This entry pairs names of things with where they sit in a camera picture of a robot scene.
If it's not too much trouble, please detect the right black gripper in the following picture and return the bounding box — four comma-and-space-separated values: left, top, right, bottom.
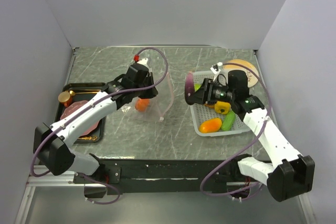
186, 78, 235, 106

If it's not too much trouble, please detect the orange pumpkin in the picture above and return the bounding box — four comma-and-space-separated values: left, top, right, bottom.
134, 98, 150, 112

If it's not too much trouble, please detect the gold spoon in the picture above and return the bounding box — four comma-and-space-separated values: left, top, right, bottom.
68, 89, 100, 97

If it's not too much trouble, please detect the green cucumber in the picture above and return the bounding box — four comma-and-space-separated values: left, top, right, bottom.
221, 111, 236, 131

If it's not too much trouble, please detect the purple cable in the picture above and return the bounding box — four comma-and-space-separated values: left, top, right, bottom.
30, 47, 169, 205
199, 62, 271, 201

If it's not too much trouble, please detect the orange mango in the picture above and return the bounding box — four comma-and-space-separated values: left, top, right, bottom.
198, 118, 222, 134

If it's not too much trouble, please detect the yellow bell pepper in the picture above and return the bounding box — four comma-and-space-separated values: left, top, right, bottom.
214, 101, 231, 115

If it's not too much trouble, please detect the white plastic basket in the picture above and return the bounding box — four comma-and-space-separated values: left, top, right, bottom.
184, 71, 248, 137

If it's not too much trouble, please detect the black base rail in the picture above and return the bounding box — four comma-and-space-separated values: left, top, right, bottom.
39, 155, 266, 195

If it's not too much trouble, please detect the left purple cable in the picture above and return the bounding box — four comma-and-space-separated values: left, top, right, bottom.
30, 47, 169, 205

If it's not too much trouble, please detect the aluminium rail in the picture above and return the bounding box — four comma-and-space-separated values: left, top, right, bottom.
14, 163, 79, 224

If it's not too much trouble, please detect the clear zip top bag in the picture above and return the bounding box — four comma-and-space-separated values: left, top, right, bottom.
121, 73, 174, 122

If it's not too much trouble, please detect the gold cup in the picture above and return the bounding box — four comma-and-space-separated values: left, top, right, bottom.
58, 91, 72, 108

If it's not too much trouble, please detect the beige round plate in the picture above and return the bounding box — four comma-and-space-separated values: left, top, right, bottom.
223, 59, 259, 88

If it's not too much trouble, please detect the green apple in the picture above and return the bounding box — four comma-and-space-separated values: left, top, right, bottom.
194, 83, 201, 91

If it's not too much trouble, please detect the gold fork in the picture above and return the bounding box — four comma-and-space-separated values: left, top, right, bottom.
78, 136, 97, 141

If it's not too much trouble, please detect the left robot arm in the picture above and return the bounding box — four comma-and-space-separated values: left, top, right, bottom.
33, 63, 157, 183

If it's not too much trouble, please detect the pink plate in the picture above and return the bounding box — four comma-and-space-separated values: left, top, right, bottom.
60, 100, 101, 143

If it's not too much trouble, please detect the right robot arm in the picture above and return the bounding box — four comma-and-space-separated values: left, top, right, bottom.
184, 70, 315, 202

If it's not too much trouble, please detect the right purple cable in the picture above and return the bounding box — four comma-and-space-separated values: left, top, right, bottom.
199, 62, 271, 201

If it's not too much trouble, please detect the purple eggplant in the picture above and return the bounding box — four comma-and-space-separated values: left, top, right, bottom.
184, 72, 195, 99

